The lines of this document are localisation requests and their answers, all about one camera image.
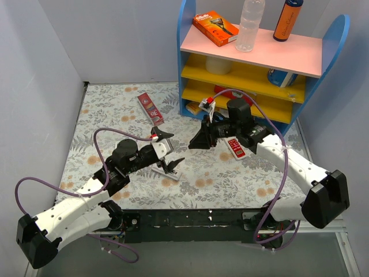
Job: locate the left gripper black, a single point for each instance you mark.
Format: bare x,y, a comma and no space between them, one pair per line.
147,155

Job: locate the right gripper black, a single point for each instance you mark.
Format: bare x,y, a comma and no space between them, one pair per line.
207,130

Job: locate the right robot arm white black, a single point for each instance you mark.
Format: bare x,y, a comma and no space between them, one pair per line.
325,193

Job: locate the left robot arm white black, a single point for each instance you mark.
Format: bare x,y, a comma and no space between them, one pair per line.
90,208

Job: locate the red white remote control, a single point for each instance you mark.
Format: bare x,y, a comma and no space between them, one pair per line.
235,148

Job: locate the yellow soap pack left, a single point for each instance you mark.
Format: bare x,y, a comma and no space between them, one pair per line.
193,108

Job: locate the floral table mat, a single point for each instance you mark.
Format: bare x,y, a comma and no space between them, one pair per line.
210,178

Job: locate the red toothpaste box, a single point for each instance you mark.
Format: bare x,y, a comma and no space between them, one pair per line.
150,109

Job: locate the white paper roll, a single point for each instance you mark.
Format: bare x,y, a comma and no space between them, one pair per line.
218,66

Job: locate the black base bar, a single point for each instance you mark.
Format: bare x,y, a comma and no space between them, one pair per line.
184,225

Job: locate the blue shelf unit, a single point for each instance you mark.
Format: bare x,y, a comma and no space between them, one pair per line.
310,58

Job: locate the blue white can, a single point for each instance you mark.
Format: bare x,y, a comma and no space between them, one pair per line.
281,78

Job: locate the orange razor box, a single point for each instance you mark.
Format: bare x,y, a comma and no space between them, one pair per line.
216,28

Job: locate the clear plastic bottle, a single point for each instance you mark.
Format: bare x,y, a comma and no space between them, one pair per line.
249,24

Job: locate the orange cylindrical bottle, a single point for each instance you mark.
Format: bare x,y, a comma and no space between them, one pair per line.
287,19

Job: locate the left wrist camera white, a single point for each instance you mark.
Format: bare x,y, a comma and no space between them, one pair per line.
162,147

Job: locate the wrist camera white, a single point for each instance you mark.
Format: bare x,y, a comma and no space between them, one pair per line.
162,147
208,105

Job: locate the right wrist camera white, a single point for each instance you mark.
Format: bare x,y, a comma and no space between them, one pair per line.
208,105

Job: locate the aluminium rail frame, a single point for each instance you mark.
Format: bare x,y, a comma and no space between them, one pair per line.
307,252

